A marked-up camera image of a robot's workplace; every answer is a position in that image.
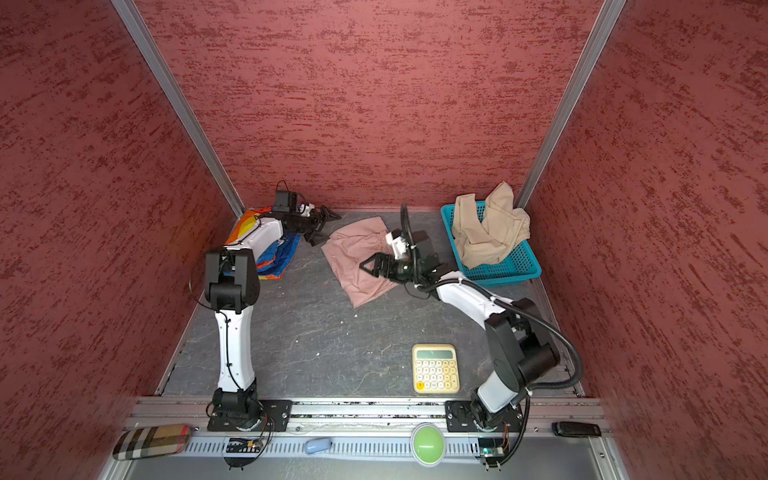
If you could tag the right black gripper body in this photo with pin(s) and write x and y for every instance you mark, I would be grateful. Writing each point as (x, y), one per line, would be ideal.
(406, 268)

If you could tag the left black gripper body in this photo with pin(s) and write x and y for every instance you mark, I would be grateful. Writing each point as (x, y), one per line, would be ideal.
(307, 225)

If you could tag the pink shorts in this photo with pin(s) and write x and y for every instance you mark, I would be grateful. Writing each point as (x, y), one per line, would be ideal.
(350, 245)

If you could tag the rainbow striped shorts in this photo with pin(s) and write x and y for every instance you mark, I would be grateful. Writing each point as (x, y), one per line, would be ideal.
(273, 246)

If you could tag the beige shorts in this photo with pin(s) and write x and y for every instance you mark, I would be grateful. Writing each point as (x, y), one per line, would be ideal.
(488, 240)

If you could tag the teal plastic basket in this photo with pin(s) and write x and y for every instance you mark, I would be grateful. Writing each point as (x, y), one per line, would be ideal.
(519, 266)

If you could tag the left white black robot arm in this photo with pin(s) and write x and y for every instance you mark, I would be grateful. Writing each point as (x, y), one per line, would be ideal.
(231, 289)

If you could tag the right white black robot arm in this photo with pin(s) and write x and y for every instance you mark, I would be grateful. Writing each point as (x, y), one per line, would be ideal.
(522, 347)

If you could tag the cream yellow calculator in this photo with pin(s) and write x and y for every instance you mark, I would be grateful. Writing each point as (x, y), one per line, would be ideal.
(435, 369)

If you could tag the green round push button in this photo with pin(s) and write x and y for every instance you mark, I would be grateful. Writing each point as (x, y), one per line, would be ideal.
(427, 444)

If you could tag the small blue grey eraser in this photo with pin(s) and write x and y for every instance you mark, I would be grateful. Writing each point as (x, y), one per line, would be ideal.
(317, 445)

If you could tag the right small circuit board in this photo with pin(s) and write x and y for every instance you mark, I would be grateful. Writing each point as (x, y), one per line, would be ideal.
(491, 452)

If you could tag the small circuit board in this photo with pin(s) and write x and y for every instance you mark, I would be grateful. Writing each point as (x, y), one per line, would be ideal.
(241, 452)
(491, 452)

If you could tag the black remote device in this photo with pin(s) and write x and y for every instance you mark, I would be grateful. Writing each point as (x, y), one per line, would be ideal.
(570, 429)

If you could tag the left small circuit board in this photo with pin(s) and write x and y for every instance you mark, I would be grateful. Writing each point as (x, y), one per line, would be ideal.
(241, 452)

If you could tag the plaid glasses case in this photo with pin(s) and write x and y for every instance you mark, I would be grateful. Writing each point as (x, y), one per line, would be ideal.
(151, 442)

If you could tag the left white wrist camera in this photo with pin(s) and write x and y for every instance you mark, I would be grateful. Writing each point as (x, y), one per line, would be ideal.
(290, 203)

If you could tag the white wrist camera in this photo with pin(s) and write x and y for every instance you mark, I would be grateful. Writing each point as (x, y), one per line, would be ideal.
(290, 203)
(400, 245)

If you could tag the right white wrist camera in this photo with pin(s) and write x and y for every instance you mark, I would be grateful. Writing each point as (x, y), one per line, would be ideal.
(400, 245)

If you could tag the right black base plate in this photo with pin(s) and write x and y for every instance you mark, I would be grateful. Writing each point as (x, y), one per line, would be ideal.
(459, 415)

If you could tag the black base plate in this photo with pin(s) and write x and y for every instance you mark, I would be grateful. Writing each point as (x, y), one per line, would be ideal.
(270, 415)
(459, 415)

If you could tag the aluminium front rail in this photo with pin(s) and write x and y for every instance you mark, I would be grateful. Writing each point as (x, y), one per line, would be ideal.
(371, 440)

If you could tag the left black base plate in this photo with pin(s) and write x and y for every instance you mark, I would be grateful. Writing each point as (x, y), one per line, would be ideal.
(270, 415)

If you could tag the left aluminium corner post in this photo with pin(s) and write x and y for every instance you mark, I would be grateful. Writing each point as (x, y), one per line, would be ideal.
(137, 28)

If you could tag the aluminium corner post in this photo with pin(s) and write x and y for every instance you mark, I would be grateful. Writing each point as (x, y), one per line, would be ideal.
(137, 28)
(603, 26)

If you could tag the right aluminium corner post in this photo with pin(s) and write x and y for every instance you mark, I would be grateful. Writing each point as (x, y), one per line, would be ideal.
(603, 26)

